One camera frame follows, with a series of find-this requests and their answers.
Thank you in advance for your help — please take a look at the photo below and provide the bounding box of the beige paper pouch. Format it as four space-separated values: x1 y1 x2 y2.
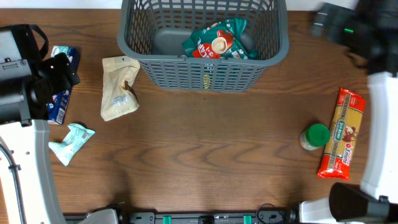
101 56 141 121

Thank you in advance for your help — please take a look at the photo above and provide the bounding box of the green coffee sachet bag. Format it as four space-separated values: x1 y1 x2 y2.
182 17 258 60

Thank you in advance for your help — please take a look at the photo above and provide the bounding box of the mint green small packet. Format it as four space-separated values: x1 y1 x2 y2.
49 123 95 166

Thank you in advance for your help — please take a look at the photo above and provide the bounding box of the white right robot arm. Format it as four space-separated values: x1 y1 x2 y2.
290 1 397 223

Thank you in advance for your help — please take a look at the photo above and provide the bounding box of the grey plastic mesh basket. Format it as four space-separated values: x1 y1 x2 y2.
118 0 289 92

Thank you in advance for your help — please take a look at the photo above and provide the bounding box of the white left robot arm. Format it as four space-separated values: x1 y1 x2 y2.
1 24 80 223

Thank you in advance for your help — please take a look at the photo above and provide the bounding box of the blue Kleenex tissue pack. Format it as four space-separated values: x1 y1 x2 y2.
47 45 80 125

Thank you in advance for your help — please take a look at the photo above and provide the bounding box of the green lid jar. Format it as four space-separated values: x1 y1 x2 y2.
299 123 330 151

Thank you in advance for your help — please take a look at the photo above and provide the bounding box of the red spaghetti pack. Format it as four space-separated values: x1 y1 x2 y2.
317 88 366 180

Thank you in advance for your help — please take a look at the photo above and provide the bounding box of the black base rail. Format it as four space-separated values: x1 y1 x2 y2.
63 202 299 224

